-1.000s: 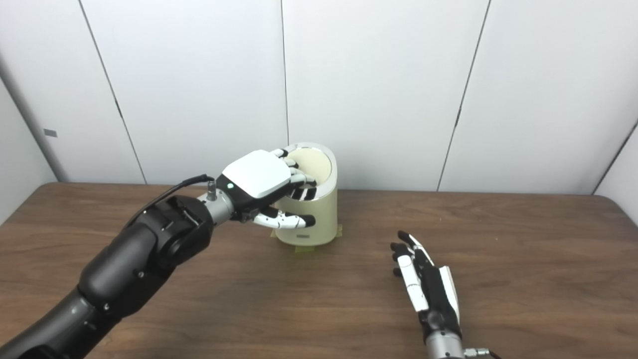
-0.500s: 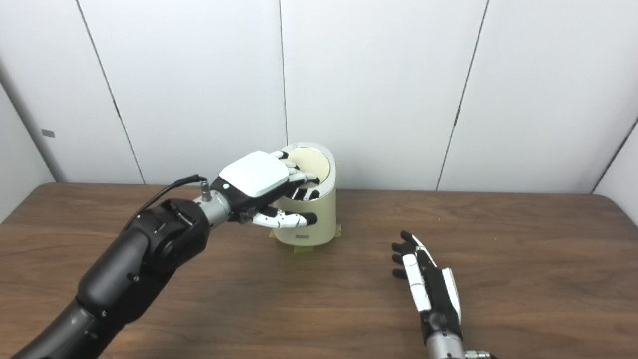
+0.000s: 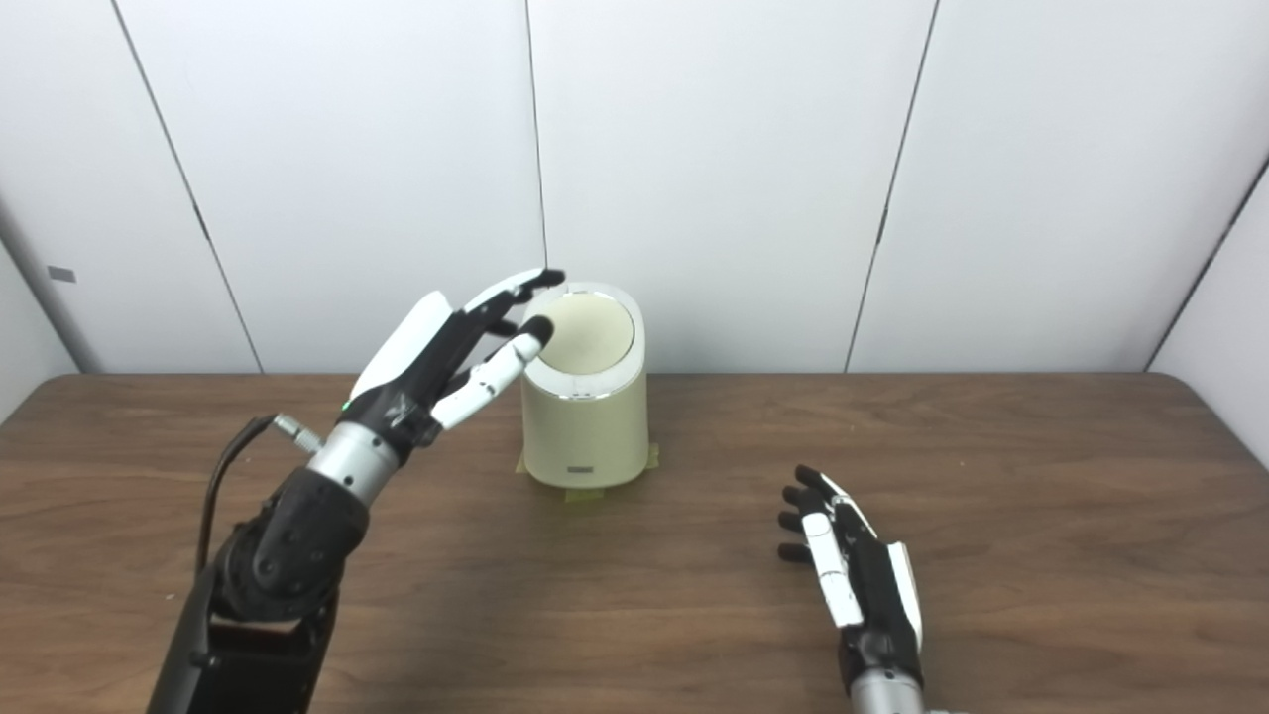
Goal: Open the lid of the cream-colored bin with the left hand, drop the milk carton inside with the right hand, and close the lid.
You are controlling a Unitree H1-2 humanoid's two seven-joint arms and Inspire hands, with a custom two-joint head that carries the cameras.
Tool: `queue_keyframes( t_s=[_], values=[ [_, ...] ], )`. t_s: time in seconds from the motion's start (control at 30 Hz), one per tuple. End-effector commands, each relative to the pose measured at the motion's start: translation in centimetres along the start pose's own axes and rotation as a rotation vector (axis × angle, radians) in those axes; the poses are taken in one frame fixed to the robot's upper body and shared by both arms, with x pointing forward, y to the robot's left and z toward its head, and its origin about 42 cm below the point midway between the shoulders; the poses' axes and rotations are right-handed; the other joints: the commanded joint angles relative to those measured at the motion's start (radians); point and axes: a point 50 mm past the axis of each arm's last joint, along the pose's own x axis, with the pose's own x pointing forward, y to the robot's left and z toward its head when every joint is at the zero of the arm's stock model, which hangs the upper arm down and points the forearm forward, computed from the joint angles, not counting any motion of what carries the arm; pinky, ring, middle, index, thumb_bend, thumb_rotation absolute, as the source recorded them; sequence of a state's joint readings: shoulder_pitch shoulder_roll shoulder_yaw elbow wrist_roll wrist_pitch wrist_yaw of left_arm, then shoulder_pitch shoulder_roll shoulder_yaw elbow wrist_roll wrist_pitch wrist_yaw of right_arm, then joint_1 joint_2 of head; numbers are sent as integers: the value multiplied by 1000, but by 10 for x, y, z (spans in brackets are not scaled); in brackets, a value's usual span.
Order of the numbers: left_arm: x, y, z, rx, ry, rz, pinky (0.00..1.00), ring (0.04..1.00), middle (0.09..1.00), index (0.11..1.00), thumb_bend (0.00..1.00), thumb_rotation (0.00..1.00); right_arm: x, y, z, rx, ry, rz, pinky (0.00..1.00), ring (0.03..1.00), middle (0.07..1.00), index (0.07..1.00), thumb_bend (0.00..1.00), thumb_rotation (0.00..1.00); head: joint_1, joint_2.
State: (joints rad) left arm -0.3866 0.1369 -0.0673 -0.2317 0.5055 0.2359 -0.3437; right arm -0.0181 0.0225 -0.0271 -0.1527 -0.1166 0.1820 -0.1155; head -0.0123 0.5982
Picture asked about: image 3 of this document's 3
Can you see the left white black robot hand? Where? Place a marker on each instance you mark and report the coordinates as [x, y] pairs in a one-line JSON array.
[[416, 362]]

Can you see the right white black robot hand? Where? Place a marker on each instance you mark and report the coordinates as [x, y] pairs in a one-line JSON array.
[[863, 595]]

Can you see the cream-colored lidded bin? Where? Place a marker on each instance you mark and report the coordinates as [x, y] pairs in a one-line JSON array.
[[585, 416]]

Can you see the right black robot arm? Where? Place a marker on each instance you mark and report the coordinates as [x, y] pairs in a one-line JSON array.
[[887, 694]]

